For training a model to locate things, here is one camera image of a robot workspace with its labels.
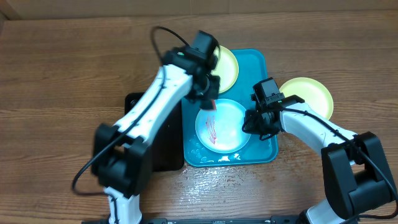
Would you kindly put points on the light blue plate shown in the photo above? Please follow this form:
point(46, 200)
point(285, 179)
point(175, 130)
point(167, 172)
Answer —
point(220, 130)

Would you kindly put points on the green and orange sponge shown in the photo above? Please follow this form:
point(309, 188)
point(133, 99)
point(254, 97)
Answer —
point(208, 105)

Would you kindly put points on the teal plastic tray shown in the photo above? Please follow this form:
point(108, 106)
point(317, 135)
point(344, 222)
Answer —
point(252, 69)

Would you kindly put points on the black plastic tray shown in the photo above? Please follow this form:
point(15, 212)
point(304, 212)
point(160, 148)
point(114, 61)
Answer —
point(167, 146)

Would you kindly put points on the yellow-green plate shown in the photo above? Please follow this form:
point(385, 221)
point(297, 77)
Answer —
point(315, 94)
point(227, 68)

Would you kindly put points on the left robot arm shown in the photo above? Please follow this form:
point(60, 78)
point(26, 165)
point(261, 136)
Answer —
point(122, 157)

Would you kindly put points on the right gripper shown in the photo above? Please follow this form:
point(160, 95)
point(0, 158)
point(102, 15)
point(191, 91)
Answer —
point(252, 128)

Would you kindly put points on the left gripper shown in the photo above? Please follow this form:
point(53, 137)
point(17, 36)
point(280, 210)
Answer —
point(211, 92)

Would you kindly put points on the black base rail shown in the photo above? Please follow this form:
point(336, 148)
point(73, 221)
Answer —
point(276, 219)

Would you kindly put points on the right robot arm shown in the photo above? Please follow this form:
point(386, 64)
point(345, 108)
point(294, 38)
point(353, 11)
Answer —
point(356, 175)

